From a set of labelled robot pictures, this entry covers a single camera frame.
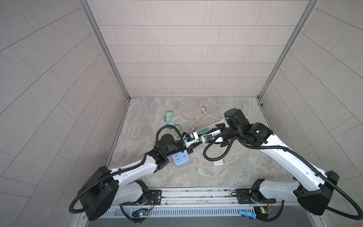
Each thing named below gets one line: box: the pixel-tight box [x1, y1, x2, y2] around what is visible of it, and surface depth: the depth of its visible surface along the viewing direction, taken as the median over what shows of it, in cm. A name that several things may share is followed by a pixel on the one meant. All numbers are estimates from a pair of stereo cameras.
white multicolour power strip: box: [186, 119, 228, 147], surface depth 59 cm
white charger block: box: [213, 158, 225, 166], surface depth 82 cm
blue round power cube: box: [171, 150, 190, 166], surface depth 83 cm
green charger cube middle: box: [164, 115, 171, 123], surface depth 103 cm
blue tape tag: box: [238, 210, 257, 219], surface depth 66 cm
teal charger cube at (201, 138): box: [198, 134, 205, 143], surface depth 59 cm
